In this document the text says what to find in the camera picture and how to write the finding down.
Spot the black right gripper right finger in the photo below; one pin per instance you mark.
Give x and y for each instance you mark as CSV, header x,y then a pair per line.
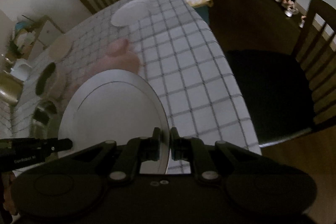
x,y
229,184

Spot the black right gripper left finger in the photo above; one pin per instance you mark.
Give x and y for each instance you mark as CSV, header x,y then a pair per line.
x,y
79,183

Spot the large stainless steel bowl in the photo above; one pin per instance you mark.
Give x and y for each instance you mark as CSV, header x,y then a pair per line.
x,y
46,119

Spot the small steel bowl pink rim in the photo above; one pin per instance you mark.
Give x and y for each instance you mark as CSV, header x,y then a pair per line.
x,y
51,82

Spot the large white plate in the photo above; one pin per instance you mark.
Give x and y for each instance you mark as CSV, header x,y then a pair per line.
x,y
115,105

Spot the small white plate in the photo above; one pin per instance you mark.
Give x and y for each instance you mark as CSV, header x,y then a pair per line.
x,y
130,13

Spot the gold thermos carafe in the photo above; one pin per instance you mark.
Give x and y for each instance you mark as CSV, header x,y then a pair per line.
x,y
10,88

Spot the white electric kettle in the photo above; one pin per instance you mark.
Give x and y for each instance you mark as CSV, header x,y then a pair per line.
x,y
21,69

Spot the dark wooden chair right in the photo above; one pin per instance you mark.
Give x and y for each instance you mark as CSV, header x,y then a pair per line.
x,y
289,95

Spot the white drawer side cabinet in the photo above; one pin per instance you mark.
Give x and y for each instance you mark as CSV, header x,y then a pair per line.
x,y
28,32

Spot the checkered white tablecloth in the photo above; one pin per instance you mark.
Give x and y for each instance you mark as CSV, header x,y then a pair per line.
x,y
183,63

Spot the small colourful shoes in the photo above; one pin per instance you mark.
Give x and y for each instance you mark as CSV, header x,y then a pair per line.
x,y
293,10

